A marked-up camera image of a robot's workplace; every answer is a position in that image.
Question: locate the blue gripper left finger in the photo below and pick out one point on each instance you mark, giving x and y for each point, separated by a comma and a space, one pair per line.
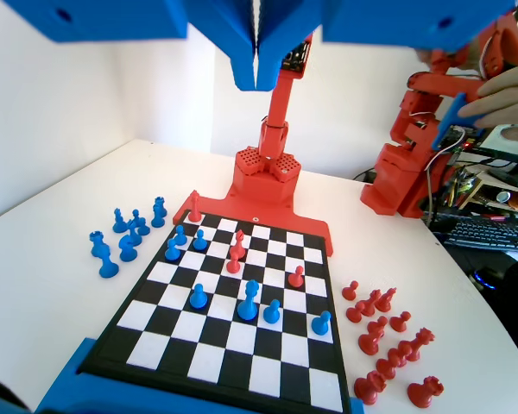
241, 43

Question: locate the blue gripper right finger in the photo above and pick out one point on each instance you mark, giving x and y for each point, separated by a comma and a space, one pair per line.
269, 43

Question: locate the red leader robot arm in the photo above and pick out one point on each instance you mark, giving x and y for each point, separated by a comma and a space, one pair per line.
393, 181

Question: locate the blue king chess piece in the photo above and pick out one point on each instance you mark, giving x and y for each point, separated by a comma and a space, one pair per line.
247, 308

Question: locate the red robot arm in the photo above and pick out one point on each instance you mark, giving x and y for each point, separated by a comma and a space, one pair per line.
265, 181

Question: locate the blue plastic chess rook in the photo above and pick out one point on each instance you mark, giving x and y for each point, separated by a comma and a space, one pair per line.
99, 246
157, 215

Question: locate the red queen chess piece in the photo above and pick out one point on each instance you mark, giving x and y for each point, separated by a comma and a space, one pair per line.
414, 345

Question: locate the red rook chess piece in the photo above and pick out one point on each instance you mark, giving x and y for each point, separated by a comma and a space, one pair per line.
367, 389
425, 391

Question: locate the person's hand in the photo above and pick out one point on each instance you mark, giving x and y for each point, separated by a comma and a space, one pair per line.
505, 97

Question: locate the green circuit board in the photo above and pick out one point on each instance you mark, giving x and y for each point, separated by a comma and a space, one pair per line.
455, 139

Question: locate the wooden shelf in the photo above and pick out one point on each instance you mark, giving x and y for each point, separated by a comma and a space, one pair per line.
492, 186

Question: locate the black keyboard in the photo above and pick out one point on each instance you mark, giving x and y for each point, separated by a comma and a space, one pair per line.
488, 235

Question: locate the black and white chessboard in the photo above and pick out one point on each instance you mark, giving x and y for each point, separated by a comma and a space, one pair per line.
224, 345

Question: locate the computer mouse with blue light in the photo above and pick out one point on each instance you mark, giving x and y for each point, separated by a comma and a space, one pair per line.
485, 277

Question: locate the black camera circuit board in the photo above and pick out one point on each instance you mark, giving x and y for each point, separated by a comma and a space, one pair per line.
297, 56

